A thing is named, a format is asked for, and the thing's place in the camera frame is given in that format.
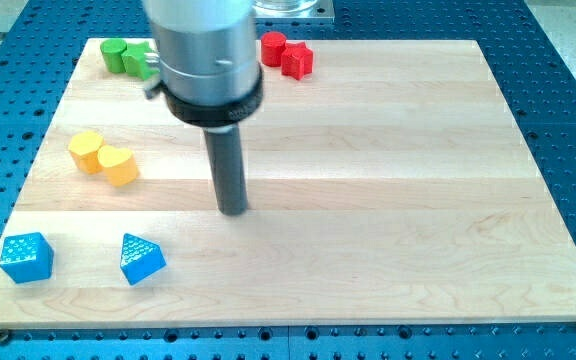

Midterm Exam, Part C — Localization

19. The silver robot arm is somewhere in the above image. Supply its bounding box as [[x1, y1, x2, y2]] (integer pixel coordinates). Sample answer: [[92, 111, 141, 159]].
[[143, 0, 263, 128]]

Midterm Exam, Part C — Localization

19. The blue triangle block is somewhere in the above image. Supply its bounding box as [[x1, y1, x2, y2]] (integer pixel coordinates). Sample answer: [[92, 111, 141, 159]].
[[120, 233, 166, 285]]

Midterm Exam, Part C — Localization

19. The blue cube block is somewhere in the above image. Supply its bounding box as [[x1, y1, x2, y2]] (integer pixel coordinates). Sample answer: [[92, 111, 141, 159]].
[[0, 232, 54, 284]]

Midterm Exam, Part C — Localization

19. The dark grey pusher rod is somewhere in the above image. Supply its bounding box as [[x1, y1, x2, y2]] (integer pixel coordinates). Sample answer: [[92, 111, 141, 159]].
[[203, 125, 248, 216]]

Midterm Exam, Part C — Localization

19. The light wooden board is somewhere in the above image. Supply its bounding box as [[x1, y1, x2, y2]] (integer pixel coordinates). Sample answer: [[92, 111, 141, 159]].
[[0, 38, 576, 329]]

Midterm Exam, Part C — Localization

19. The red star block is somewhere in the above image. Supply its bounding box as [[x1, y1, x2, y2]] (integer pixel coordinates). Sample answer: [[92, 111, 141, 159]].
[[281, 42, 314, 80]]

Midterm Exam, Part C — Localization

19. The red cylinder block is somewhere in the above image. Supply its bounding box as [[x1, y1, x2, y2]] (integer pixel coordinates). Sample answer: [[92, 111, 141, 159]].
[[260, 31, 287, 67]]

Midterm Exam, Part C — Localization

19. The yellow heart block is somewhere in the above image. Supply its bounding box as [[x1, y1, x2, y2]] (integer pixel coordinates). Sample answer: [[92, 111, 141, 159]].
[[98, 145, 139, 187]]

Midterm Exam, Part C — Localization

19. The green star block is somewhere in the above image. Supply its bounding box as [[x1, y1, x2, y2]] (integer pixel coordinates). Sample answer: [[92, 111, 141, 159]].
[[121, 41, 159, 80]]

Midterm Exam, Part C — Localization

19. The yellow hexagon block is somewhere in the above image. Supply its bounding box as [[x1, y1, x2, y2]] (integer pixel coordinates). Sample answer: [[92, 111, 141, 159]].
[[68, 131, 105, 174]]

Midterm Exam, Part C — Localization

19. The green cylinder block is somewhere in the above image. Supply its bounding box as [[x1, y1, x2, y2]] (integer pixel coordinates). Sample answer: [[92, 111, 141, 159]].
[[100, 38, 127, 74]]

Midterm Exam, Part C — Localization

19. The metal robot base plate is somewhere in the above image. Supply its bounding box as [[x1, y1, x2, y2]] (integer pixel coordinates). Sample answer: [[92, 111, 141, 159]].
[[253, 0, 335, 24]]

